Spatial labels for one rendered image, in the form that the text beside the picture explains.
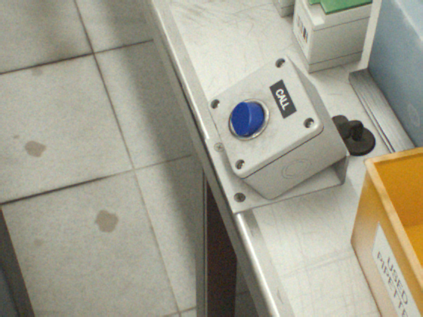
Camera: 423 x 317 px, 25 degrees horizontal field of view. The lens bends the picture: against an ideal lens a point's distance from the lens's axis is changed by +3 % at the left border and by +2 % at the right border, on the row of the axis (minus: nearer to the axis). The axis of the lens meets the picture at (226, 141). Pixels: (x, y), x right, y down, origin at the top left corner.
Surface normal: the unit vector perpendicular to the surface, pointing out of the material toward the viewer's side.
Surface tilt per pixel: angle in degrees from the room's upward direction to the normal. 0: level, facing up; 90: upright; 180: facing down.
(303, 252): 0
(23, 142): 0
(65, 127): 0
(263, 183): 90
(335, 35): 90
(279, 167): 90
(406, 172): 90
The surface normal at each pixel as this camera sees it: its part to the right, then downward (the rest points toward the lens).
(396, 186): 0.26, 0.78
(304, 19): -0.95, 0.25
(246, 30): 0.01, -0.59
